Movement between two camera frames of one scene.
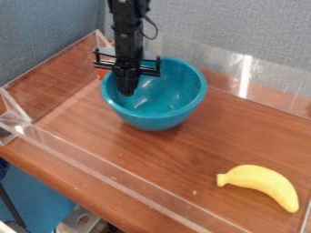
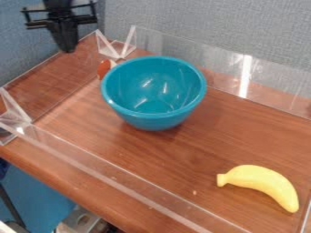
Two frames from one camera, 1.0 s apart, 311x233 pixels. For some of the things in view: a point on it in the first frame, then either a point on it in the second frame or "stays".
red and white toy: (100, 73) stays
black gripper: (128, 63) to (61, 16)
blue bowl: (164, 100) stays
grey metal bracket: (81, 221) stays
